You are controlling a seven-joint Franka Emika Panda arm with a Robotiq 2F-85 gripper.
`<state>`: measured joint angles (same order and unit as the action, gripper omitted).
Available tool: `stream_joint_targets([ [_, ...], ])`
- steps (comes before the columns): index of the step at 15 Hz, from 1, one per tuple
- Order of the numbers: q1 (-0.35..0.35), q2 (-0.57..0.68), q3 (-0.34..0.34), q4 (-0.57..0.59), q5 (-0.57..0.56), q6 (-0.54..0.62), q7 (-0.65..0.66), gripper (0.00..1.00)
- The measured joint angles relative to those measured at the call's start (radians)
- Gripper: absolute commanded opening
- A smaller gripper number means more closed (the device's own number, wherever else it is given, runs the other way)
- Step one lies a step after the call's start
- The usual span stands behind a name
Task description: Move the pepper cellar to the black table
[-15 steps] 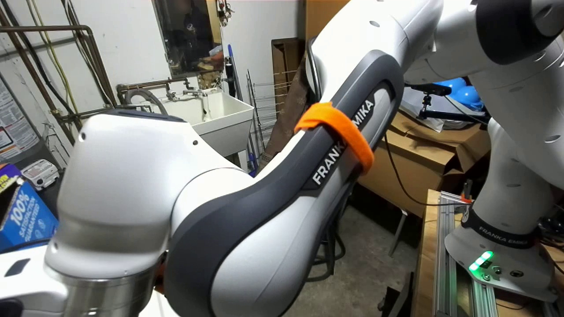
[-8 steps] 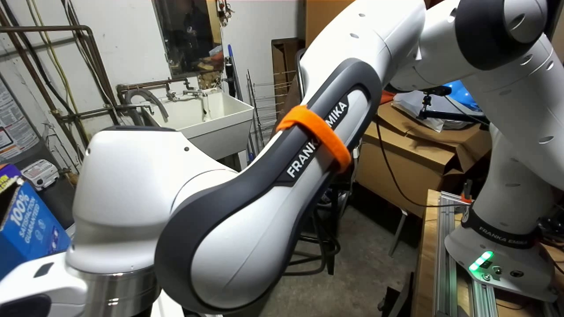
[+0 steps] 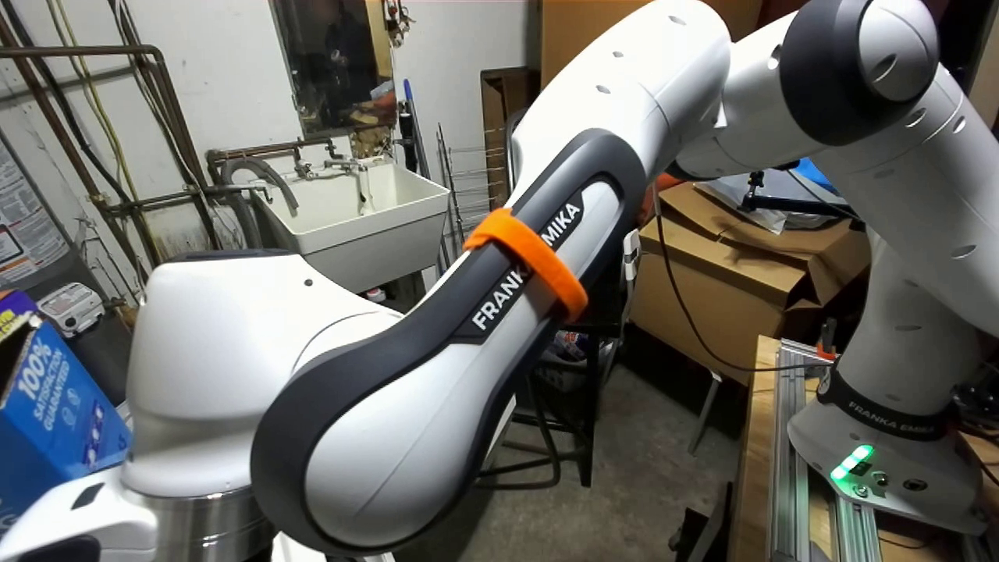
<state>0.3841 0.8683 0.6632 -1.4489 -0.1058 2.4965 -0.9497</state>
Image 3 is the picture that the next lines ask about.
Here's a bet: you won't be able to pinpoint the blue cardboard box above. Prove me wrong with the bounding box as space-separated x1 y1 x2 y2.
0 290 132 535

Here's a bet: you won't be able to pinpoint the sink tap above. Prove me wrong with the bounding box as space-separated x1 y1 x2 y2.
293 139 368 182

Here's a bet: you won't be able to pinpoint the wire rack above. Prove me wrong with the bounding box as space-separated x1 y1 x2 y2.
436 123 510 270

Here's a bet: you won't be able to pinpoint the copper wall pipes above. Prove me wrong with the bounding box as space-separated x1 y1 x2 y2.
0 16 227 270

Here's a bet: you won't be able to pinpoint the wall mirror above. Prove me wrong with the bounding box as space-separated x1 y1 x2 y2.
269 0 397 140

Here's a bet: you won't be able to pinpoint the brown wooden cabinet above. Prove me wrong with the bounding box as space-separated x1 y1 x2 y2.
479 67 541 210

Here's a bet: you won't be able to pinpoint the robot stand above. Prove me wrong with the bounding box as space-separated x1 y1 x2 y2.
727 336 999 562

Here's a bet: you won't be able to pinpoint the stack of brown cardboard boxes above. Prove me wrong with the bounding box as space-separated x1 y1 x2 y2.
629 181 871 385

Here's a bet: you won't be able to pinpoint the grey drain hose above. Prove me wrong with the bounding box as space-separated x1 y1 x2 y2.
219 157 300 251

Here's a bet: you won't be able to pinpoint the paper wall notice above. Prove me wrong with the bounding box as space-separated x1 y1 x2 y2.
0 139 71 286

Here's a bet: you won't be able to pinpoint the black cable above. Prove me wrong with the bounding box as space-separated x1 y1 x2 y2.
654 195 837 374

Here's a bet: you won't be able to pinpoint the black metal stool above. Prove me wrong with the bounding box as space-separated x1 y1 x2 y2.
478 316 602 491

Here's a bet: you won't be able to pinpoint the white label maker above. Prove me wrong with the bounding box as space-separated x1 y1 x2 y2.
37 283 105 338

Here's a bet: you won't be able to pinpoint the white utility sink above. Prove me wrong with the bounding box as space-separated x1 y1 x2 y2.
251 158 452 294

